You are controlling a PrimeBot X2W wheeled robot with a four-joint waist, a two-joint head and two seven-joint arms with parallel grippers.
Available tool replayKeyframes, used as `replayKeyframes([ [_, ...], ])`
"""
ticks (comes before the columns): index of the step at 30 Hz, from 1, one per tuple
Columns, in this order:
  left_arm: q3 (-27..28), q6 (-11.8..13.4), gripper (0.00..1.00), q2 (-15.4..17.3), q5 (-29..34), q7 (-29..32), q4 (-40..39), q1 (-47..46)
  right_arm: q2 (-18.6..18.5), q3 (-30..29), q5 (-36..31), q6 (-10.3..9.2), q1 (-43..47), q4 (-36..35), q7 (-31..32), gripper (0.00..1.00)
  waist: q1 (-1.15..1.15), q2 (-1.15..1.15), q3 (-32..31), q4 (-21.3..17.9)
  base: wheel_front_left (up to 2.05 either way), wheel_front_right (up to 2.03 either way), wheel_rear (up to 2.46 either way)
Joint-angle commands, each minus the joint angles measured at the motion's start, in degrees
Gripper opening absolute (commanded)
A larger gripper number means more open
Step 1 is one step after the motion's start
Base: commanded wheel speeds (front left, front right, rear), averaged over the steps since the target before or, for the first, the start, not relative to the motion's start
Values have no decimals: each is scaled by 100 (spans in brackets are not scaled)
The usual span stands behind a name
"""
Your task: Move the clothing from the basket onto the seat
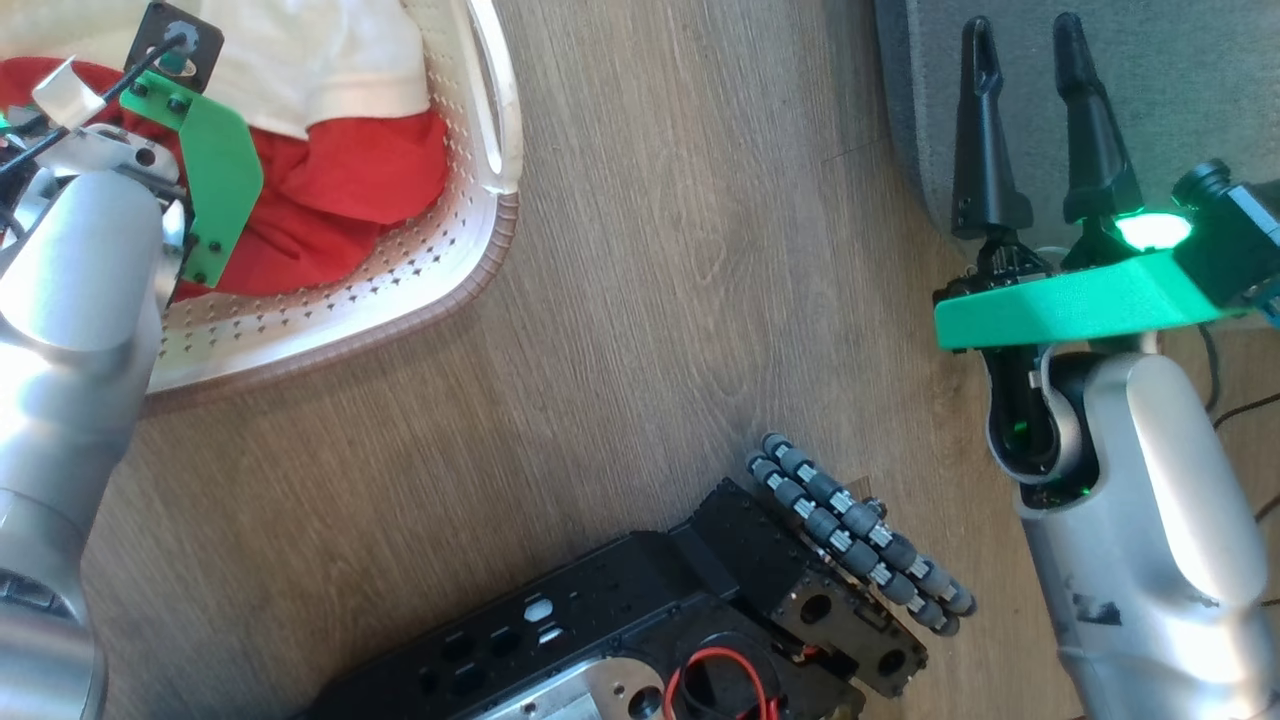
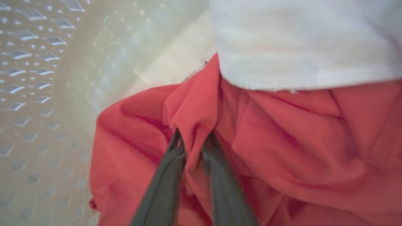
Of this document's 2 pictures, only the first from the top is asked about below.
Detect white plastic laundry basket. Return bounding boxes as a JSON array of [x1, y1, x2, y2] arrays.
[[0, 0, 524, 403]]

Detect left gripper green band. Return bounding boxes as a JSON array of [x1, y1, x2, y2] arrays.
[[119, 69, 264, 287]]

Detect white cloth garment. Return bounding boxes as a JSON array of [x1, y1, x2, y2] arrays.
[[0, 0, 432, 139]]

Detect red and white clothes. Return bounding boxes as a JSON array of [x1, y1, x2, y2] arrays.
[[0, 58, 449, 301]]

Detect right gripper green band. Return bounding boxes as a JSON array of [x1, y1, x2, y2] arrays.
[[934, 12, 1252, 352]]

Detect red wire loop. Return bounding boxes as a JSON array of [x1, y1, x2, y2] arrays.
[[661, 647, 782, 720]]

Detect grey roller omni wheel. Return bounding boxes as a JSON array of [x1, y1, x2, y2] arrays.
[[747, 432, 977, 639]]

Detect black floor cable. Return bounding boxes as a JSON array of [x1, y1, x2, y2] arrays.
[[1198, 325, 1280, 431]]

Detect grey fabric sofa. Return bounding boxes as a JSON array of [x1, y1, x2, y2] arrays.
[[874, 0, 1280, 263]]

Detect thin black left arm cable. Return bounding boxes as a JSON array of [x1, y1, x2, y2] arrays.
[[0, 32, 193, 179]]

